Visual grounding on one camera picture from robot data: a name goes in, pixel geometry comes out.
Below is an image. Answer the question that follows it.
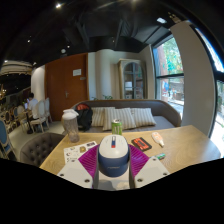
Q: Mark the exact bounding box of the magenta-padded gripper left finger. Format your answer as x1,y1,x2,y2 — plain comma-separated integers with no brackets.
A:
57,143,101,190

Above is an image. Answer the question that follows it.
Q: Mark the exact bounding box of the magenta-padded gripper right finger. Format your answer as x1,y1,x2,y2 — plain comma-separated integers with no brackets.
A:
128,143,171,190

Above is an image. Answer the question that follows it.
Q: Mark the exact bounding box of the blue and white computer mouse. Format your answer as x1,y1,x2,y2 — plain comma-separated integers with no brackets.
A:
97,134,131,179

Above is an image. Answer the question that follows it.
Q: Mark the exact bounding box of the white printed leaflet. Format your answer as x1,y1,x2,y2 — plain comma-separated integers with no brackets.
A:
63,140,98,164

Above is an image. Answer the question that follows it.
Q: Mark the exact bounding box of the black box with orange print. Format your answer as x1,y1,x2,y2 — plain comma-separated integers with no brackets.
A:
130,136,153,153

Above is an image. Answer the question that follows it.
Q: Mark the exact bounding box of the small white orange bottle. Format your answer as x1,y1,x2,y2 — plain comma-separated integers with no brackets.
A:
151,131,166,148

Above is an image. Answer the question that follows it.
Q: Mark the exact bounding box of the grey tufted armchair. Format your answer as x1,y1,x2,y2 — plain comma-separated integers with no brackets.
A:
19,132,66,168

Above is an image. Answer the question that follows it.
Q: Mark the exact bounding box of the clear plastic shaker bottle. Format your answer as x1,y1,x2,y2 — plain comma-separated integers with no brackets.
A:
61,108,81,144

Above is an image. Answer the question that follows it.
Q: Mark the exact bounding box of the striped cushion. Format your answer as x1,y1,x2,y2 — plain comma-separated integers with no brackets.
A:
130,107,157,128
90,106,106,128
102,107,137,132

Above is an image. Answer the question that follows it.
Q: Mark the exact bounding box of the green drink can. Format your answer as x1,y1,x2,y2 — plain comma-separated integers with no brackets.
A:
110,118,123,136

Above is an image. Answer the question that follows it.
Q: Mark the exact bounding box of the brown curved sofa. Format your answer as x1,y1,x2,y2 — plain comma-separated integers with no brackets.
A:
71,98,183,134

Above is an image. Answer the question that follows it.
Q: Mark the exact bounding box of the black backpack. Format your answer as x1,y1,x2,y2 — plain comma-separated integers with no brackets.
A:
75,103,94,132

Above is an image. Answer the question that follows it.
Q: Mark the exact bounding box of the group of dining chairs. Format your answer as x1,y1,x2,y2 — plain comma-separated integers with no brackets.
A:
0,97,54,161

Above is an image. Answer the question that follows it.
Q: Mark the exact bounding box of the person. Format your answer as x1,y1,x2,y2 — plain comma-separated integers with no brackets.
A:
25,92,40,134

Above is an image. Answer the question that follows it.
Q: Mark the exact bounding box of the brown wooden door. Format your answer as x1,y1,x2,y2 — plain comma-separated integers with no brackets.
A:
44,53,89,122

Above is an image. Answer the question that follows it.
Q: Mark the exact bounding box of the glass door cabinet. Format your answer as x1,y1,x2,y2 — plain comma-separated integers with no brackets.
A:
117,58,148,100

